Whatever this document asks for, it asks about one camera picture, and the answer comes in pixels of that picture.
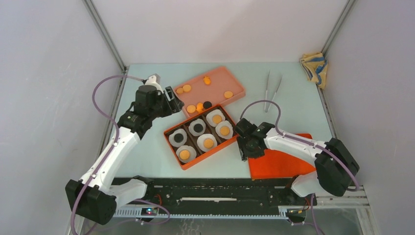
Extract yellow blue cloth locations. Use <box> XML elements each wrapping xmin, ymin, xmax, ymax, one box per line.
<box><xmin>300</xmin><ymin>52</ymin><xmax>328</xmax><ymax>89</ymax></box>

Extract metal tongs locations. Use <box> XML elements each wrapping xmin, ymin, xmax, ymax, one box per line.
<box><xmin>265</xmin><ymin>71</ymin><xmax>283</xmax><ymax>101</ymax></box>

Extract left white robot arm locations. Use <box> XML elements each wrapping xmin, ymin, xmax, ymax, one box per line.
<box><xmin>65</xmin><ymin>85</ymin><xmax>184</xmax><ymax>225</ymax></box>

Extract orange cookie box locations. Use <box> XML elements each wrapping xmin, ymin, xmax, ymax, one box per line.
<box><xmin>163</xmin><ymin>105</ymin><xmax>238</xmax><ymax>170</ymax></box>

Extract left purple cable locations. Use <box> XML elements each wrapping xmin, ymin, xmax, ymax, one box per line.
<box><xmin>70</xmin><ymin>75</ymin><xmax>145</xmax><ymax>235</ymax></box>

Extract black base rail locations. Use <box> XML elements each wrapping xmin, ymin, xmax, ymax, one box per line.
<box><xmin>143</xmin><ymin>178</ymin><xmax>317</xmax><ymax>216</ymax></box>

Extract round orange cookie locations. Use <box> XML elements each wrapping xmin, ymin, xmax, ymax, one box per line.
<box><xmin>203</xmin><ymin>139</ymin><xmax>215</xmax><ymax>148</ymax></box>
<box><xmin>182</xmin><ymin>84</ymin><xmax>191</xmax><ymax>93</ymax></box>
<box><xmin>220</xmin><ymin>126</ymin><xmax>231</xmax><ymax>136</ymax></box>
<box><xmin>176</xmin><ymin>87</ymin><xmax>184</xmax><ymax>94</ymax></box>
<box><xmin>179</xmin><ymin>150</ymin><xmax>191</xmax><ymax>160</ymax></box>
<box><xmin>212</xmin><ymin>115</ymin><xmax>223</xmax><ymax>124</ymax></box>
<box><xmin>186</xmin><ymin>105</ymin><xmax>196</xmax><ymax>114</ymax></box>
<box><xmin>224</xmin><ymin>91</ymin><xmax>233</xmax><ymax>99</ymax></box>

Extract white paper cup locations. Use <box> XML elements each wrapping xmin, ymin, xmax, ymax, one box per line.
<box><xmin>206</xmin><ymin>109</ymin><xmax>226</xmax><ymax>127</ymax></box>
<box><xmin>215</xmin><ymin>120</ymin><xmax>233</xmax><ymax>140</ymax></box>
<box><xmin>197</xmin><ymin>134</ymin><xmax>218</xmax><ymax>152</ymax></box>
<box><xmin>188</xmin><ymin>118</ymin><xmax>206</xmax><ymax>137</ymax></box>
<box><xmin>176</xmin><ymin>145</ymin><xmax>197</xmax><ymax>164</ymax></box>
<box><xmin>168</xmin><ymin>128</ymin><xmax>187</xmax><ymax>148</ymax></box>

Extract pink cookie tray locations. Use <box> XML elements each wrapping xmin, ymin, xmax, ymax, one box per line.
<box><xmin>173</xmin><ymin>66</ymin><xmax>246</xmax><ymax>118</ymax></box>

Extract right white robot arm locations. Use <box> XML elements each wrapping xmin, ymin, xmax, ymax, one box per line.
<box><xmin>235</xmin><ymin>118</ymin><xmax>360</xmax><ymax>205</ymax></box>

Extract black sandwich cookie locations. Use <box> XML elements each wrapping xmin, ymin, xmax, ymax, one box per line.
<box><xmin>203</xmin><ymin>101</ymin><xmax>212</xmax><ymax>109</ymax></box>
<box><xmin>173</xmin><ymin>133</ymin><xmax>184</xmax><ymax>143</ymax></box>
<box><xmin>193</xmin><ymin>123</ymin><xmax>204</xmax><ymax>133</ymax></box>

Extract orange fish cookie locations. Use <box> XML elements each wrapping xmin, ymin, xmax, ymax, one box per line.
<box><xmin>203</xmin><ymin>76</ymin><xmax>211</xmax><ymax>85</ymax></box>
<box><xmin>196</xmin><ymin>103</ymin><xmax>204</xmax><ymax>114</ymax></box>

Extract orange box lid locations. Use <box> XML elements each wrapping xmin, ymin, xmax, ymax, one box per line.
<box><xmin>248</xmin><ymin>137</ymin><xmax>316</xmax><ymax>180</ymax></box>

